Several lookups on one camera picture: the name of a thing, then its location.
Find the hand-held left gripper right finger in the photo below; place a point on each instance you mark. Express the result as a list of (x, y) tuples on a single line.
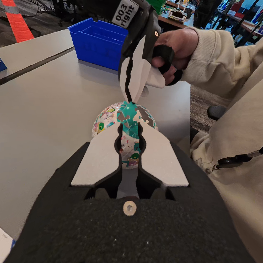
[(162, 162)]

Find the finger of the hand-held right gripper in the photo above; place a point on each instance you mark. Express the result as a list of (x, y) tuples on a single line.
[(138, 67), (123, 76)]

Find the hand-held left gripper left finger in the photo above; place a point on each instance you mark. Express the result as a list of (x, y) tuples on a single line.
[(96, 162)]

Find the colourful cartoon puzzle ball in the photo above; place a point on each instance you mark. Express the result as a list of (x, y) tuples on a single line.
[(106, 119)]

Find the person's right forearm beige sleeve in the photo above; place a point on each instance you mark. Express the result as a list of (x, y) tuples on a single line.
[(226, 61)]

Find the person's right hand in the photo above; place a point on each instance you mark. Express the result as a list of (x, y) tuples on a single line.
[(181, 45)]

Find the green plastic bin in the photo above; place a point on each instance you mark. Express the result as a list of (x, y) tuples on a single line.
[(159, 6)]

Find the wooden table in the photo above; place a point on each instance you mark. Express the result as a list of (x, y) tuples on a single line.
[(172, 22)]

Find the blue plastic bin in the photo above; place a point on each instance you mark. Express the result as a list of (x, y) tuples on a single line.
[(92, 47)]

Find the black badge reel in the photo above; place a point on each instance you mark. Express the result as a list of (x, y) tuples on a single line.
[(230, 161)]

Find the orange traffic cone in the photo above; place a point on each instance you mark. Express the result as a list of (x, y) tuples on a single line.
[(18, 26)]

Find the white and blue box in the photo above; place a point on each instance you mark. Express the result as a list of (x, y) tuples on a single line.
[(5, 242)]

